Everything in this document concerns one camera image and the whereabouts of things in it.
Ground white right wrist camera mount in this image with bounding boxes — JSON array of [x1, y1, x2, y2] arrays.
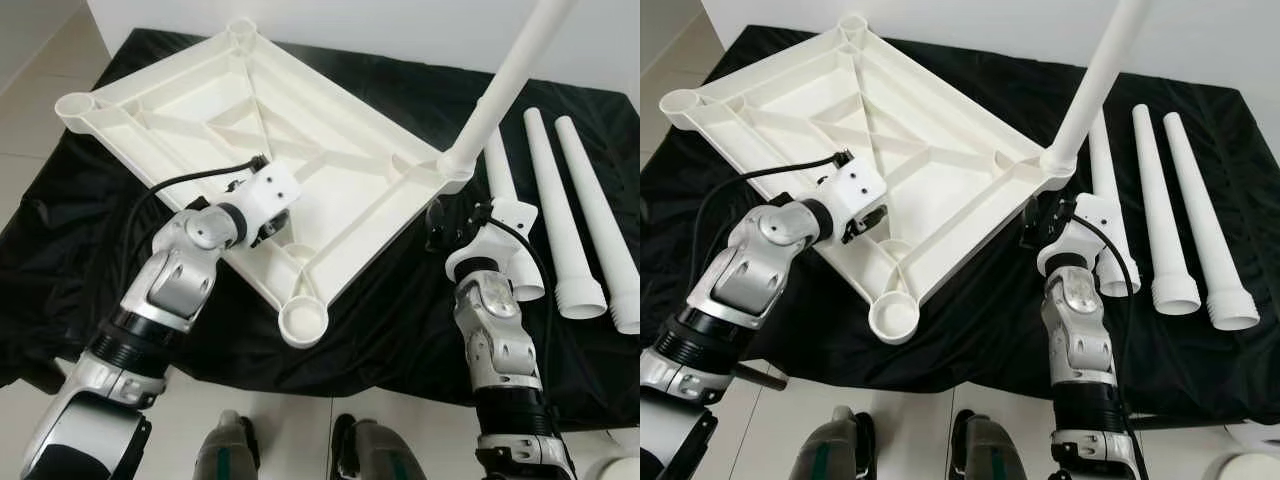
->
[[445, 200, 539, 286], [1035, 192, 1113, 279]]

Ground grey robot right leg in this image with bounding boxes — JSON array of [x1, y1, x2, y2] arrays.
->
[[330, 415, 421, 480], [950, 410, 1026, 480]]

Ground black table cloth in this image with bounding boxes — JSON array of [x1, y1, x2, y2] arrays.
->
[[640, 22, 1280, 421], [0, 28, 641, 401]]

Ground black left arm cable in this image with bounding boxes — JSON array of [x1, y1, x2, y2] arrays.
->
[[125, 155, 269, 261], [690, 150, 853, 261]]

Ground white plastic children table top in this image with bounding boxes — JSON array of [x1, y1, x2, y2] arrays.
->
[[660, 12, 1076, 346], [55, 18, 476, 349]]

